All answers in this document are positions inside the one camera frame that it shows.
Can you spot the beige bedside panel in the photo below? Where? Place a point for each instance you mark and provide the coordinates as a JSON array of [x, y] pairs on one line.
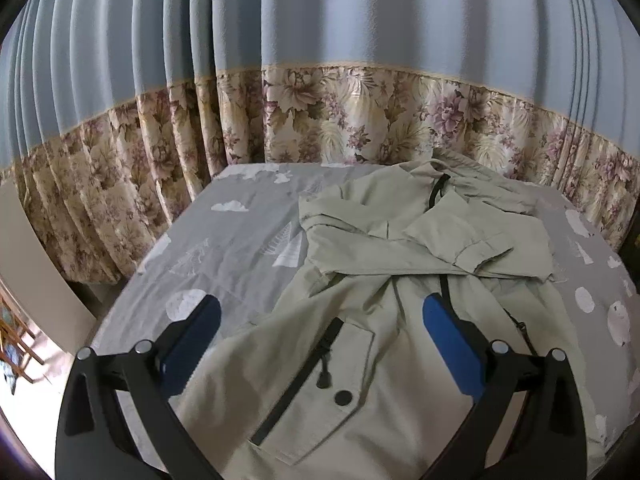
[[33, 283]]

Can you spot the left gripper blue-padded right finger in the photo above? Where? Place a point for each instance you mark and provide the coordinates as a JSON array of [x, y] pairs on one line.
[[526, 420]]

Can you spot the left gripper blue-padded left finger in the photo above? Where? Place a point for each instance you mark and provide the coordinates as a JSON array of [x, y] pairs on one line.
[[93, 440]]

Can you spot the wooden rack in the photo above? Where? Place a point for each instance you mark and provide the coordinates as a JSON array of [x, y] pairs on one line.
[[17, 344]]

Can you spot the beige zip jacket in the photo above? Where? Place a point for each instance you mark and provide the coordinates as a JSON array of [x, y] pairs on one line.
[[342, 380]]

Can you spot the grey patterned bed sheet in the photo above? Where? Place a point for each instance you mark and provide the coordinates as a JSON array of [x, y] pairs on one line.
[[241, 242]]

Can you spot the blue and floral curtain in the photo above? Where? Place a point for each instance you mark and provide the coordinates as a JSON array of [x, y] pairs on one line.
[[116, 114]]

